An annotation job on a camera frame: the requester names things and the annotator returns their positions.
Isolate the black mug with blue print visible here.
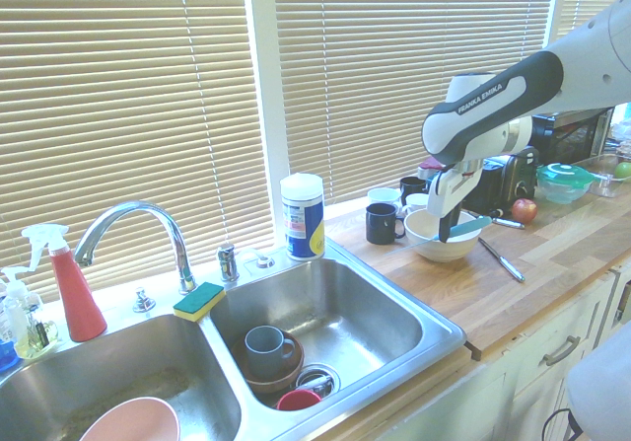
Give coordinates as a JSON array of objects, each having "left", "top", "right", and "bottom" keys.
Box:
[{"left": 365, "top": 202, "right": 407, "bottom": 246}]

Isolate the wide beige window blind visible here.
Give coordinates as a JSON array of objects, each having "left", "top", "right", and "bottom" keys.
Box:
[{"left": 0, "top": 0, "right": 265, "bottom": 309}]

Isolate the chrome sink dispenser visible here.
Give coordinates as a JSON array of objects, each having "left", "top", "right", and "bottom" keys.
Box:
[{"left": 217, "top": 243, "right": 242, "bottom": 283}]

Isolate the black microwave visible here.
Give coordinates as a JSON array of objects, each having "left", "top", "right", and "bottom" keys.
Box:
[{"left": 529, "top": 107, "right": 616, "bottom": 167}]

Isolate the blue liquid bottle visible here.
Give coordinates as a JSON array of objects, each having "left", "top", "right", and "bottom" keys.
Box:
[{"left": 0, "top": 282, "right": 22, "bottom": 374}]

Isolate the large cream bowl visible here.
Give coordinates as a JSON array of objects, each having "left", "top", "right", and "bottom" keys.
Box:
[{"left": 403, "top": 208, "right": 484, "bottom": 264}]

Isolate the plain black mug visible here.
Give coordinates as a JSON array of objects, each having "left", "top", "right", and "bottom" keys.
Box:
[{"left": 399, "top": 176, "right": 431, "bottom": 201}]

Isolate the clear plastic tray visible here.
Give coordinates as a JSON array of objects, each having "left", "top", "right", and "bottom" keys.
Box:
[{"left": 588, "top": 151, "right": 631, "bottom": 199}]

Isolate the red cup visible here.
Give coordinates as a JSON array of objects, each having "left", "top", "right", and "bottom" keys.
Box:
[{"left": 275, "top": 388, "right": 323, "bottom": 412}]

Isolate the clear soap pump bottle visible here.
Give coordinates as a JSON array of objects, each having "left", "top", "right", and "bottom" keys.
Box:
[{"left": 0, "top": 264, "right": 32, "bottom": 359}]

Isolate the white mug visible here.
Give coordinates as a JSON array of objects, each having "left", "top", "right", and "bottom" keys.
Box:
[
  {"left": 399, "top": 192, "right": 431, "bottom": 218},
  {"left": 366, "top": 186, "right": 404, "bottom": 211}
]

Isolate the pink bowl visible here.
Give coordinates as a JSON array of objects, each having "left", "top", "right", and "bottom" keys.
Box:
[{"left": 77, "top": 396, "right": 180, "bottom": 441}]

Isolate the disinfecting wipes canister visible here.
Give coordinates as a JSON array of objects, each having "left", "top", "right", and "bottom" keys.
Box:
[{"left": 279, "top": 172, "right": 327, "bottom": 262}]

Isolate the red apple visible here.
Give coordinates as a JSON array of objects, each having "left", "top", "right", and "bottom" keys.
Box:
[{"left": 511, "top": 197, "right": 539, "bottom": 225}]

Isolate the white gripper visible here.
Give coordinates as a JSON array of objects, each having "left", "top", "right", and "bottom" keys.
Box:
[{"left": 425, "top": 163, "right": 483, "bottom": 245}]

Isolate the stainless steel double sink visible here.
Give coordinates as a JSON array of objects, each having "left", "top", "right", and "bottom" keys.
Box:
[{"left": 0, "top": 241, "right": 468, "bottom": 441}]

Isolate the grey mug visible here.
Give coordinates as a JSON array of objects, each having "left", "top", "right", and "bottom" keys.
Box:
[{"left": 244, "top": 325, "right": 298, "bottom": 379}]

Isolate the green lidded food container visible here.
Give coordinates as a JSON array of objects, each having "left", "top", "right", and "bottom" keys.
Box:
[{"left": 535, "top": 162, "right": 596, "bottom": 206}]

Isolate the white sink cap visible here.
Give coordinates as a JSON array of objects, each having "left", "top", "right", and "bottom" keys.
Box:
[{"left": 238, "top": 247, "right": 278, "bottom": 270}]

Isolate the sink drain strainer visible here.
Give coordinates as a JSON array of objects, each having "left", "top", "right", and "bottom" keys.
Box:
[{"left": 294, "top": 363, "right": 342, "bottom": 399}]

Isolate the brown wooden bowl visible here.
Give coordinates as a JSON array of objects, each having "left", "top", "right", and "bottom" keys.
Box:
[{"left": 230, "top": 331, "right": 305, "bottom": 396}]

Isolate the chrome handled utensil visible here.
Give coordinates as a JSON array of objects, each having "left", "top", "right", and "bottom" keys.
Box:
[{"left": 484, "top": 215, "right": 526, "bottom": 230}]

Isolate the chrome curved faucet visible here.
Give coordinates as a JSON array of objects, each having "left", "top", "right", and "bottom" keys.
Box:
[{"left": 73, "top": 199, "right": 199, "bottom": 296}]

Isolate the black chrome toaster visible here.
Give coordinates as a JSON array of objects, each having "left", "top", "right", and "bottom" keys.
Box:
[{"left": 462, "top": 145, "right": 542, "bottom": 218}]

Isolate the chrome faucet knob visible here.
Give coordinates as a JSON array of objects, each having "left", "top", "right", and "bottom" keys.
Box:
[{"left": 131, "top": 286, "right": 158, "bottom": 314}]

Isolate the green yellow sponge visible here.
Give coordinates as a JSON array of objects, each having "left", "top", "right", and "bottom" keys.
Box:
[{"left": 172, "top": 281, "right": 228, "bottom": 324}]

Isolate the teal plastic knife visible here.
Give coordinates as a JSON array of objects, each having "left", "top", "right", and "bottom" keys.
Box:
[{"left": 384, "top": 215, "right": 494, "bottom": 257}]

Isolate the white handled steel knife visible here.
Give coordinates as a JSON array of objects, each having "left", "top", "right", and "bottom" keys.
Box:
[{"left": 477, "top": 235, "right": 526, "bottom": 283}]

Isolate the red spray bottle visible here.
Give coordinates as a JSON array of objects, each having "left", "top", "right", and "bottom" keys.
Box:
[{"left": 20, "top": 223, "right": 109, "bottom": 343}]

